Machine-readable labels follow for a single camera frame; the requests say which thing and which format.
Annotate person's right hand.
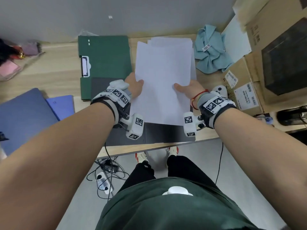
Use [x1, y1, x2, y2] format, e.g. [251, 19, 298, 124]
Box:
[174, 80, 209, 103]

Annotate person's left hand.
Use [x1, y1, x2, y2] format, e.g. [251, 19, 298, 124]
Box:
[124, 72, 144, 100]

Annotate white paper sheets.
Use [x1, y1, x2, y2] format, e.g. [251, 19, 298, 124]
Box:
[130, 41, 193, 126]

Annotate person's right forearm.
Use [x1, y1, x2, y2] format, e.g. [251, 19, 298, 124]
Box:
[213, 107, 307, 230]

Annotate person's left forearm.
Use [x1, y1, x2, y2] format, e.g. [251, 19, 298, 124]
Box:
[0, 102, 116, 230]

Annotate green clipboard folder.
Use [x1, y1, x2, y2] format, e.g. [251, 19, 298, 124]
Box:
[78, 35, 132, 101]

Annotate teal cloth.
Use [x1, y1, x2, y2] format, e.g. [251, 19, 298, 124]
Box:
[193, 24, 234, 74]

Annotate white paper stack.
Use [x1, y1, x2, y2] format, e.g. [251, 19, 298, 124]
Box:
[147, 37, 197, 81]

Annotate dark grey desk mat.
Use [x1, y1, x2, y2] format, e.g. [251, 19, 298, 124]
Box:
[91, 77, 196, 147]

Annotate white metal clipboard clip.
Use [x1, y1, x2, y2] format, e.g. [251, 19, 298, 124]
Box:
[81, 56, 92, 77]

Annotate small cardboard box with labels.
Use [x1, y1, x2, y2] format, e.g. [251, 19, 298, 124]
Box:
[224, 57, 264, 117]

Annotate white flat board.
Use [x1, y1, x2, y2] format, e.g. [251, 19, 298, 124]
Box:
[221, 14, 252, 64]

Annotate person's left shoe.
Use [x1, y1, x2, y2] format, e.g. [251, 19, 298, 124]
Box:
[134, 152, 149, 164]

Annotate small blue clipboard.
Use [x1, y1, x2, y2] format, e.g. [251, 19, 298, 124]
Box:
[45, 95, 75, 121]

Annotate person's black trousers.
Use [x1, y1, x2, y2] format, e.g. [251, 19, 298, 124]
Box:
[117, 155, 220, 193]

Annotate black power adapter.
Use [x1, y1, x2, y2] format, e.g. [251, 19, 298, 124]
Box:
[100, 160, 119, 173]

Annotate white chest device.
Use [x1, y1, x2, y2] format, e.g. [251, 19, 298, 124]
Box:
[162, 186, 194, 196]

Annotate white power strip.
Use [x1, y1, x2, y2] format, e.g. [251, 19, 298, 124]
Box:
[96, 172, 114, 195]

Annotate black foam block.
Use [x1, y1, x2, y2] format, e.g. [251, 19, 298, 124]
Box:
[261, 18, 307, 96]

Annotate large cardboard box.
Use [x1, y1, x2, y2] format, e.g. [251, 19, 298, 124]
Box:
[244, 0, 307, 113]

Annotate black glossy device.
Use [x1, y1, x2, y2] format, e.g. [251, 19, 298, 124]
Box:
[276, 106, 307, 126]

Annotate large blue folder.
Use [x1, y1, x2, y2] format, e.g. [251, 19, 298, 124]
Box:
[0, 88, 59, 156]

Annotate person's green shirt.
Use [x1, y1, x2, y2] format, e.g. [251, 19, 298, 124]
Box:
[95, 177, 264, 230]

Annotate pink clutter pile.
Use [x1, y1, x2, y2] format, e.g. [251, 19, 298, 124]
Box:
[0, 38, 46, 82]

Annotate red string bracelet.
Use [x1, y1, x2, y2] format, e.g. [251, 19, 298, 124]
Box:
[190, 89, 210, 110]

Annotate white left wrist camera rig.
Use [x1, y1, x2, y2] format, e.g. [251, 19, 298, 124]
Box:
[90, 80, 144, 140]

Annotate white wrist camera rig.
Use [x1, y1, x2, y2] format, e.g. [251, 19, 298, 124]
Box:
[90, 80, 144, 140]
[183, 85, 237, 141]

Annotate white right wrist camera rig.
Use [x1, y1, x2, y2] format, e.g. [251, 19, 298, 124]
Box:
[183, 85, 237, 141]

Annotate black wrist rig cable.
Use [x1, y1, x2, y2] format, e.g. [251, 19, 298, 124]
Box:
[215, 142, 224, 185]

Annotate black floor cables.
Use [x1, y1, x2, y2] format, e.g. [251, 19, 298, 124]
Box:
[86, 142, 130, 201]

